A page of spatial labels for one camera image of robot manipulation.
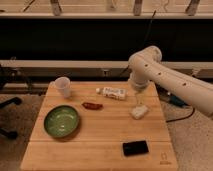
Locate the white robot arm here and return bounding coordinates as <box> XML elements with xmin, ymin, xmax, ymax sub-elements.
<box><xmin>128</xmin><ymin>46</ymin><xmax>213</xmax><ymax>120</ymax></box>

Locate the white plastic bottle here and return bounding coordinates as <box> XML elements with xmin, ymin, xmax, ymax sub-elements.
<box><xmin>96</xmin><ymin>87</ymin><xmax>126</xmax><ymax>100</ymax></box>

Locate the black smartphone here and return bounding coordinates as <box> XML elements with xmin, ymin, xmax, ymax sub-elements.
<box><xmin>122</xmin><ymin>140</ymin><xmax>149</xmax><ymax>156</ymax></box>

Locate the red chili pepper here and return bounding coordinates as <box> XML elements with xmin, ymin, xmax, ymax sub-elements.
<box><xmin>82</xmin><ymin>102</ymin><xmax>103</xmax><ymax>110</ymax></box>

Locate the translucent plastic cup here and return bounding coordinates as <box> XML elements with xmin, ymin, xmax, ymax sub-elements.
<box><xmin>54</xmin><ymin>77</ymin><xmax>71</xmax><ymax>98</ymax></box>

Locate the green ceramic bowl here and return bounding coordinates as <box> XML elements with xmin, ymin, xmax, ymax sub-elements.
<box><xmin>44</xmin><ymin>105</ymin><xmax>80</xmax><ymax>138</ymax></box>

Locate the black office chair base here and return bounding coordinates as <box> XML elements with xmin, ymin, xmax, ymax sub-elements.
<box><xmin>0</xmin><ymin>96</ymin><xmax>24</xmax><ymax>140</ymax></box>

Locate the black cable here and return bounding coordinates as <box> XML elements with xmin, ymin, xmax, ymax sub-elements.
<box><xmin>118</xmin><ymin>9</ymin><xmax>157</xmax><ymax>78</ymax></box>

